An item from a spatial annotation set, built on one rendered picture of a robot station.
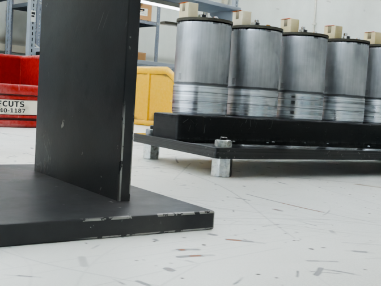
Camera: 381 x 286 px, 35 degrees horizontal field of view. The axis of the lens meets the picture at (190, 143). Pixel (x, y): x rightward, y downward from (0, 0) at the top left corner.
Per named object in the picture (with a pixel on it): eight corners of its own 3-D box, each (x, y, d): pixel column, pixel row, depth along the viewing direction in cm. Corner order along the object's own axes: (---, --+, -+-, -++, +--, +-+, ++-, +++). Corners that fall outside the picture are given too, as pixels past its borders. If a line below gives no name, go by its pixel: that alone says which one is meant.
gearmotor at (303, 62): (330, 140, 29) (339, 34, 29) (291, 139, 28) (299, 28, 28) (297, 136, 31) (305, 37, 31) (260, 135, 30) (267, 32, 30)
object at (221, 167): (379, 159, 35) (381, 139, 35) (493, 175, 29) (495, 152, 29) (130, 156, 27) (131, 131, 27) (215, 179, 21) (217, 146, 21)
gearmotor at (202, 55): (235, 137, 26) (243, 20, 26) (187, 136, 25) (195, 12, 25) (206, 133, 28) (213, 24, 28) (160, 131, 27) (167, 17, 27)
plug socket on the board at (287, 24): (302, 34, 29) (303, 20, 29) (288, 32, 28) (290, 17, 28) (291, 35, 29) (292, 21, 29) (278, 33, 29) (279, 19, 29)
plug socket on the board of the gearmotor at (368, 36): (384, 45, 32) (385, 33, 32) (373, 44, 31) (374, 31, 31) (373, 46, 32) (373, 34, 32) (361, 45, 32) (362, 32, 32)
